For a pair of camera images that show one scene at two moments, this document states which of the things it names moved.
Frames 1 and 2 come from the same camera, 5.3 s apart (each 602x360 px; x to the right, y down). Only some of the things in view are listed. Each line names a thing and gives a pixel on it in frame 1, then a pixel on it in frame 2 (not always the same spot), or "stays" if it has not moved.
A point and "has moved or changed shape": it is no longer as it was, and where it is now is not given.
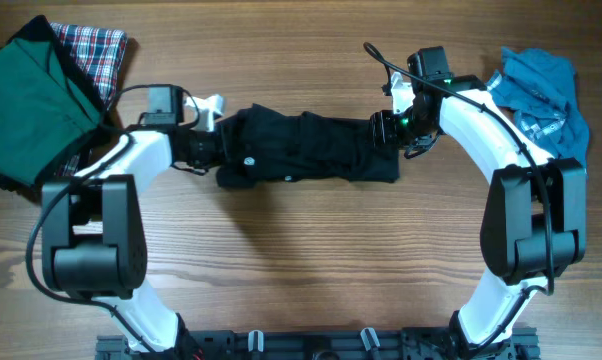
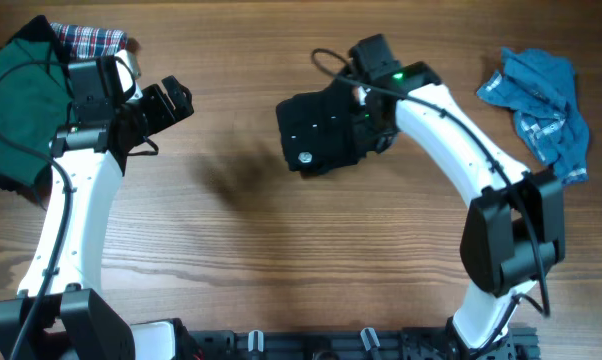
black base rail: [323, 344] stays
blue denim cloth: [539, 88] stays
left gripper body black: [215, 145] → [149, 113]
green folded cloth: [32, 108] stays
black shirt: [264, 146] has moved or changed shape
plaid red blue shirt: [100, 53] stays
